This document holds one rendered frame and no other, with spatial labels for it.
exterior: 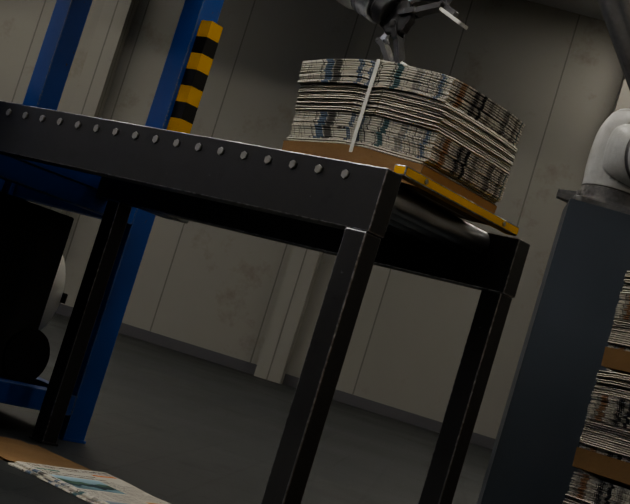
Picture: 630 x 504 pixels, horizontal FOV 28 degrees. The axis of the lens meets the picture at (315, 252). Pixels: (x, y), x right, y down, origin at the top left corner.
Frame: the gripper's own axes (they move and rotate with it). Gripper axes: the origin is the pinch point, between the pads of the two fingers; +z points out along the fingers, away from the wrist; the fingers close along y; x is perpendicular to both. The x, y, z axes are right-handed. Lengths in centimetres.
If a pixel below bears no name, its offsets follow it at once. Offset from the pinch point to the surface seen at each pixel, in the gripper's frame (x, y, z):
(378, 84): 14.2, 12.1, 3.9
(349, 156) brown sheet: 14.2, 26.6, 8.9
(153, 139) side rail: 29, 50, -25
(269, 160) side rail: 28.4, 35.2, 5.1
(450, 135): 9.7, 11.1, 22.3
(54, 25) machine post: -39, 70, -169
